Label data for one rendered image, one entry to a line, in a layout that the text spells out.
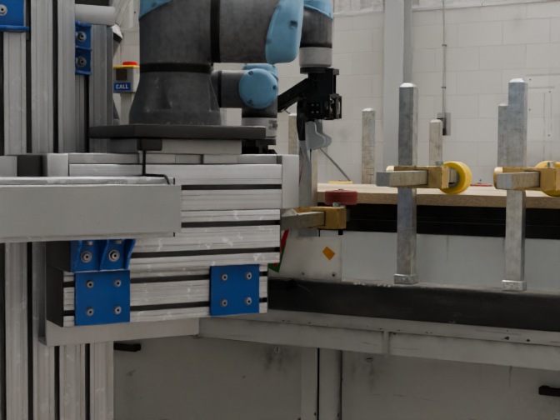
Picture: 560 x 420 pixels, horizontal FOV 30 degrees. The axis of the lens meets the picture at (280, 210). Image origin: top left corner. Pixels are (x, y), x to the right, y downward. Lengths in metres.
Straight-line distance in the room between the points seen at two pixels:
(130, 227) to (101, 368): 0.47
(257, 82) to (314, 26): 0.36
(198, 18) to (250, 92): 0.39
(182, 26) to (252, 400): 1.46
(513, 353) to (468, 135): 7.78
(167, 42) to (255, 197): 0.29
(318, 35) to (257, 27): 0.69
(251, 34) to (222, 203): 0.27
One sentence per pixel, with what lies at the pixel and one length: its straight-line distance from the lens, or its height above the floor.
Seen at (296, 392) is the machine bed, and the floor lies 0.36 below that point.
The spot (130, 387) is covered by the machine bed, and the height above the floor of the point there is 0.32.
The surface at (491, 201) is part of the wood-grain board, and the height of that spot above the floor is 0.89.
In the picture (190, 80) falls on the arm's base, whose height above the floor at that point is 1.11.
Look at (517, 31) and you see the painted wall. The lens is 10.00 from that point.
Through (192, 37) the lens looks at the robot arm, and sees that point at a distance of 1.68.
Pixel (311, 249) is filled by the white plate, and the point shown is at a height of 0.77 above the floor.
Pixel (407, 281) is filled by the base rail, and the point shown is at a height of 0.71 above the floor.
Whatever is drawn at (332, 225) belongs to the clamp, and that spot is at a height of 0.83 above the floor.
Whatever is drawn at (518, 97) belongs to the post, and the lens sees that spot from 2.32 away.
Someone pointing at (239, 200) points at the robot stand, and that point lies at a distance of 1.70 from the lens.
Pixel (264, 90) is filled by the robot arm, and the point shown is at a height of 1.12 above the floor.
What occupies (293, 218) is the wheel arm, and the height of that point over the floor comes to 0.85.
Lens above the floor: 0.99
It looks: 3 degrees down
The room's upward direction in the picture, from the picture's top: straight up
